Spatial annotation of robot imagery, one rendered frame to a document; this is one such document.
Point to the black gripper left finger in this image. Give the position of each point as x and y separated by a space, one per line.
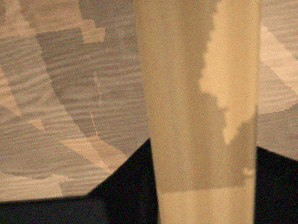
127 196

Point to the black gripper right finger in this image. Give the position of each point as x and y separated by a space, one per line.
276 189

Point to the light wooden board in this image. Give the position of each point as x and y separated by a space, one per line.
200 62

